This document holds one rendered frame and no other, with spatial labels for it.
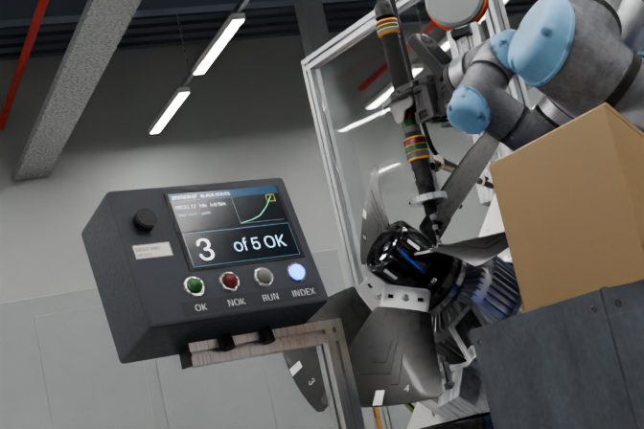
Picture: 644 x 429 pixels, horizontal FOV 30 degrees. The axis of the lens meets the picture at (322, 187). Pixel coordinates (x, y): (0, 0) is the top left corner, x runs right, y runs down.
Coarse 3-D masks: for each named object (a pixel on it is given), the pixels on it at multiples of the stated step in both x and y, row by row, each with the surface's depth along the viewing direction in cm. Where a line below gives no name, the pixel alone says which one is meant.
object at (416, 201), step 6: (432, 156) 233; (432, 162) 232; (432, 168) 230; (432, 174) 230; (438, 186) 231; (432, 192) 224; (438, 192) 225; (444, 192) 226; (414, 198) 225; (420, 198) 224; (426, 198) 224; (432, 198) 224; (438, 198) 226; (444, 198) 227; (414, 204) 226; (420, 204) 228
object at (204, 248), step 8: (192, 232) 151; (200, 232) 152; (208, 232) 152; (216, 232) 153; (184, 240) 150; (192, 240) 150; (200, 240) 151; (208, 240) 151; (216, 240) 152; (192, 248) 150; (200, 248) 150; (208, 248) 151; (216, 248) 151; (192, 256) 149; (200, 256) 150; (208, 256) 150; (216, 256) 151; (224, 256) 151; (192, 264) 148; (200, 264) 149; (208, 264) 149; (216, 264) 150
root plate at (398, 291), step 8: (384, 288) 228; (392, 288) 228; (400, 288) 228; (408, 288) 228; (416, 288) 228; (424, 288) 228; (384, 296) 227; (400, 296) 226; (408, 296) 226; (416, 296) 226; (424, 296) 226; (384, 304) 225; (392, 304) 225; (400, 304) 225; (408, 304) 225; (416, 304) 225; (424, 304) 225
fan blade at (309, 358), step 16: (352, 288) 239; (336, 304) 241; (352, 304) 239; (320, 320) 243; (352, 320) 238; (352, 336) 238; (288, 352) 247; (304, 352) 244; (288, 368) 246; (304, 368) 243; (320, 368) 241; (304, 384) 242; (320, 384) 240; (320, 400) 239
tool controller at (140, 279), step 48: (144, 192) 151; (192, 192) 154; (240, 192) 158; (96, 240) 152; (144, 240) 147; (240, 240) 154; (288, 240) 157; (144, 288) 143; (240, 288) 150; (288, 288) 153; (144, 336) 143; (192, 336) 149
